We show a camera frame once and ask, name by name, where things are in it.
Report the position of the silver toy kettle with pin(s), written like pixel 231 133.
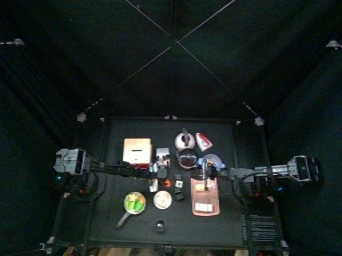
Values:
pixel 184 141

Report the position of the blue toy plate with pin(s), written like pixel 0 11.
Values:
pixel 215 160

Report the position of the red white toy carton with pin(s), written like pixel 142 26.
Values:
pixel 205 142

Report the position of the small orange toy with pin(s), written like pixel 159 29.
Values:
pixel 167 183

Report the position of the grey metal frame bracket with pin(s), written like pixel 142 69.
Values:
pixel 170 117
pixel 258 121
pixel 82 117
pixel 333 44
pixel 15 42

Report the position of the beige round plate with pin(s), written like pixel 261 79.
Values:
pixel 162 199

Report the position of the white toy utensil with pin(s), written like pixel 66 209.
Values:
pixel 154 186

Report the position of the toy frying pan with food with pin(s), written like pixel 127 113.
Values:
pixel 135 202

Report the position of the white toy food block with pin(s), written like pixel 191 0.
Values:
pixel 203 207

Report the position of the pink toy cutting board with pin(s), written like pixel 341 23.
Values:
pixel 205 198

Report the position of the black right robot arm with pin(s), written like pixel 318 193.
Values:
pixel 267 171

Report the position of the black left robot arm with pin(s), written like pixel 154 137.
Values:
pixel 111 167

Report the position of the small black cup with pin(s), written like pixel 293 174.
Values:
pixel 160 226

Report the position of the black toy with green label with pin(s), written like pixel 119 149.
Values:
pixel 179 184

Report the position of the yellow toy food piece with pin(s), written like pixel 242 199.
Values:
pixel 199 186

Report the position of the dark toy pot with lid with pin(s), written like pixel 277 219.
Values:
pixel 187 158

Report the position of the silver toy toaster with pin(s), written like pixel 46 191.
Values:
pixel 163 156

